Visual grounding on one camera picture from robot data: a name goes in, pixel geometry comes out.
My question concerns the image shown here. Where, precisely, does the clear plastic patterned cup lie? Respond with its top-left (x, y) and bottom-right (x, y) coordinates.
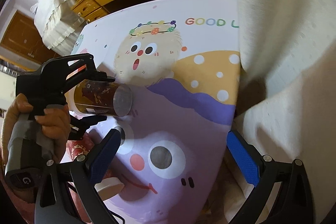
top-left (66, 80), bottom-right (133, 117)

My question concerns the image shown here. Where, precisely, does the tall red paper cup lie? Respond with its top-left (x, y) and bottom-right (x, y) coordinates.
top-left (66, 129), bottom-right (124, 201)

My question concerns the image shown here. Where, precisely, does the person's left hand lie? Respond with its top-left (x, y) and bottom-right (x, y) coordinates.
top-left (1, 94), bottom-right (71, 164)

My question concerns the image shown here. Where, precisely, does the brown wooden door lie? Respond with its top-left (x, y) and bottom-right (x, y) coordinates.
top-left (1, 11), bottom-right (60, 64)

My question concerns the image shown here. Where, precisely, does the lace covered piano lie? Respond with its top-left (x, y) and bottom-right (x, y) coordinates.
top-left (34, 0), bottom-right (85, 56)

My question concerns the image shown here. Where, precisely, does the white floral curtain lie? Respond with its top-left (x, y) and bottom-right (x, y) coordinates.
top-left (233, 0), bottom-right (335, 223)

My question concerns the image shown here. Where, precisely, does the cartoon printed tablecloth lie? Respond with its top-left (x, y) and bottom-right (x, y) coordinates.
top-left (73, 0), bottom-right (240, 223)

